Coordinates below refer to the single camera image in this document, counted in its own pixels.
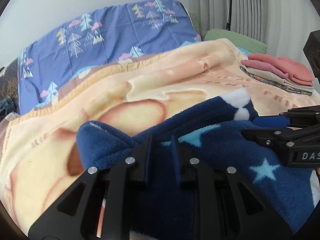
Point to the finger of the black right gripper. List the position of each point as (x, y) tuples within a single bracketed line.
[(301, 117), (269, 138)]

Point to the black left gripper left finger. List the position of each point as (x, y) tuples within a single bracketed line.
[(96, 197)]

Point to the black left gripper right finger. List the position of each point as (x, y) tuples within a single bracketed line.
[(225, 204)]

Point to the navy star fleece baby jacket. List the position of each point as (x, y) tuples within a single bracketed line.
[(212, 131)]

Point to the stack of folded clothes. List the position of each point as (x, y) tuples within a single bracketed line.
[(281, 72)]

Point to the peach bear fleece blanket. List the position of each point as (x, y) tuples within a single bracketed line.
[(39, 158)]

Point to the green pillow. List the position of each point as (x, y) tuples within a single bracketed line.
[(246, 44)]

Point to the grey pleated curtain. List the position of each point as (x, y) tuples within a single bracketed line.
[(283, 25)]

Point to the black floor lamp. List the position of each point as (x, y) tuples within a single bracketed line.
[(229, 17)]

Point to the dark teal knit blanket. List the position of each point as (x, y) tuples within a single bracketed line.
[(6, 107)]

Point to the dark tree-pattern headboard cushion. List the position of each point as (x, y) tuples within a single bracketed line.
[(9, 81)]

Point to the blue tree-print sheet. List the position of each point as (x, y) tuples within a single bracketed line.
[(110, 34)]

